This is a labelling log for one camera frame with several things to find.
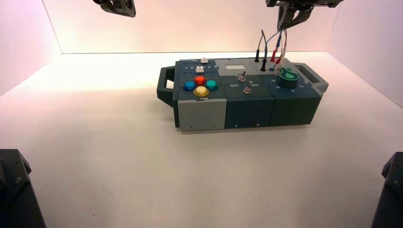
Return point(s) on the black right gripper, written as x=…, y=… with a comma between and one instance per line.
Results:
x=302, y=2

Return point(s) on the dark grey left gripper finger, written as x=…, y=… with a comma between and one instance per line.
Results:
x=108, y=4
x=127, y=8

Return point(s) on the green rotary knob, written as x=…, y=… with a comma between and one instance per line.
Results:
x=288, y=80

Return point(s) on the white rectangular display window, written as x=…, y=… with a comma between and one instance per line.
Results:
x=235, y=67

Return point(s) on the white slider knob down triangle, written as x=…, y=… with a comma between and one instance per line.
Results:
x=204, y=60

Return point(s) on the white slider knob up triangle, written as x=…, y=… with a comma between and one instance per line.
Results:
x=200, y=69

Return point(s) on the blue round push button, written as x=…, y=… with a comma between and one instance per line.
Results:
x=189, y=86

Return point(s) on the blue and grey control box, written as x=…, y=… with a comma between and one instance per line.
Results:
x=245, y=107

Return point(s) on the red round push button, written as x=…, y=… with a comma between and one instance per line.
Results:
x=200, y=80

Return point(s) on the green round push button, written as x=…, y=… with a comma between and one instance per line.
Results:
x=212, y=85

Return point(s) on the yellow round push button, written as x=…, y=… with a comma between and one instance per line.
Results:
x=201, y=91

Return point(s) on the metal toggle switch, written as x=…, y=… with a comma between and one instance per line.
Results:
x=248, y=88
x=241, y=77

